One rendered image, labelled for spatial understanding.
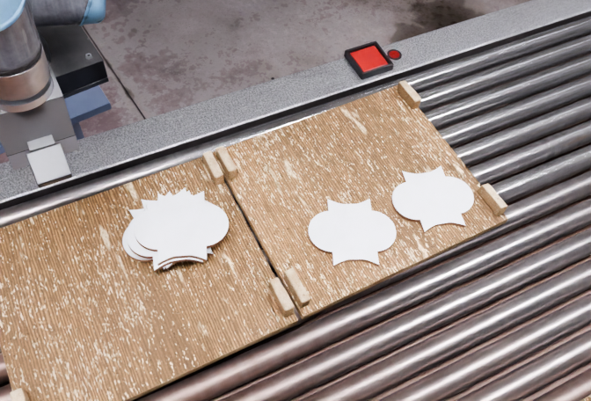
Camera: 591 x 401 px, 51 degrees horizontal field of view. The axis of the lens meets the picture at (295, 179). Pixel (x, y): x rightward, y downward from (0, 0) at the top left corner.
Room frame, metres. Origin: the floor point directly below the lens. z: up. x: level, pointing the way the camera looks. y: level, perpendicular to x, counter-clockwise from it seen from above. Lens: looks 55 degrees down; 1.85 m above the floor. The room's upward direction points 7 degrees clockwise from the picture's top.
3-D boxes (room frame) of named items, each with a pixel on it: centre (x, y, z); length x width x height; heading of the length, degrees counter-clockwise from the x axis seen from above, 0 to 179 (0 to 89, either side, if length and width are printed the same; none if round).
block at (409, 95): (0.85, -0.20, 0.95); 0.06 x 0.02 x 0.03; 34
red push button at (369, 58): (0.96, -0.12, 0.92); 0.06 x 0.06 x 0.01; 32
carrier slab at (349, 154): (0.63, -0.11, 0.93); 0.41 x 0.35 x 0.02; 124
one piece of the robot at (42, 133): (0.45, 0.33, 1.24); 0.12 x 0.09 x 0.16; 34
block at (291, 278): (0.42, -0.02, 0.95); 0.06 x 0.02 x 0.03; 34
